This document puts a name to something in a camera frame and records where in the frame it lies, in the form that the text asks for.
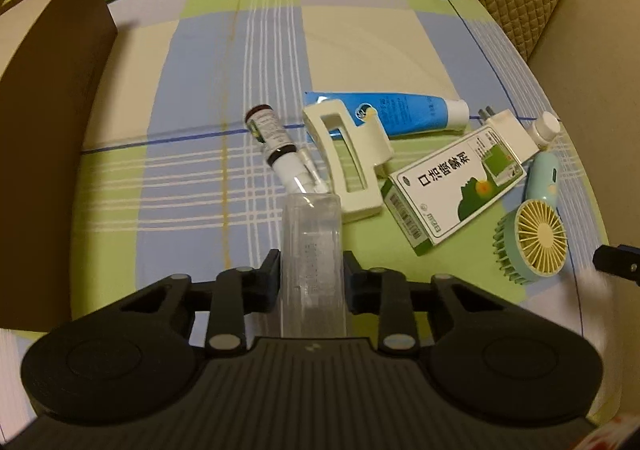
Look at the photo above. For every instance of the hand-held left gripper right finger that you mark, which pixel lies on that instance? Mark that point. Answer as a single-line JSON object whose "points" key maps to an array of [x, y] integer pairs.
{"points": [[352, 282]]}

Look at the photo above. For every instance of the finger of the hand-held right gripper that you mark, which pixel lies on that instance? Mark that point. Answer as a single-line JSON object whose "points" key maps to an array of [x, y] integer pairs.
{"points": [[615, 261]]}

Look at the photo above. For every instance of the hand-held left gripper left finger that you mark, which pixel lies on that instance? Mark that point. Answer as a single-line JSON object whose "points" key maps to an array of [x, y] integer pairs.
{"points": [[272, 277]]}

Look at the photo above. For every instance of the white charger plug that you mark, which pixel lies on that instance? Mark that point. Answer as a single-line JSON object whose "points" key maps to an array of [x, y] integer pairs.
{"points": [[510, 134]]}

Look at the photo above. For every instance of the brown cardboard box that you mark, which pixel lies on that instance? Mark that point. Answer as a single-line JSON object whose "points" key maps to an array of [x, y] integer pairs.
{"points": [[45, 104]]}

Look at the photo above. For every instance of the teal handheld fan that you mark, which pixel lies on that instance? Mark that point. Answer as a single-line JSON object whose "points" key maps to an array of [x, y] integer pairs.
{"points": [[540, 235]]}

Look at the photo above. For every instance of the green and white medicine box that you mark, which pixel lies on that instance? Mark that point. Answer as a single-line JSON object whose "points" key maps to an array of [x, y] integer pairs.
{"points": [[450, 190]]}

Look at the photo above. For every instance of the brown spray bottle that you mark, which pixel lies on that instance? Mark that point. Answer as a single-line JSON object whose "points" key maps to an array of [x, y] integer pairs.
{"points": [[267, 129]]}

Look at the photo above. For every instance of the small white bottle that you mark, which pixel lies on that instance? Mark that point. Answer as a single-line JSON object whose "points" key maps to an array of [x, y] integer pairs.
{"points": [[545, 127]]}

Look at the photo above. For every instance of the blue cream tube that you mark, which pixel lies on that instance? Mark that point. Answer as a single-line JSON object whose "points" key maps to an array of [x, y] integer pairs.
{"points": [[415, 109]]}

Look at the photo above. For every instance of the plaid bed sheet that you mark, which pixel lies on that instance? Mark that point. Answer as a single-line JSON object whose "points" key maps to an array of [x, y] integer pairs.
{"points": [[200, 79]]}

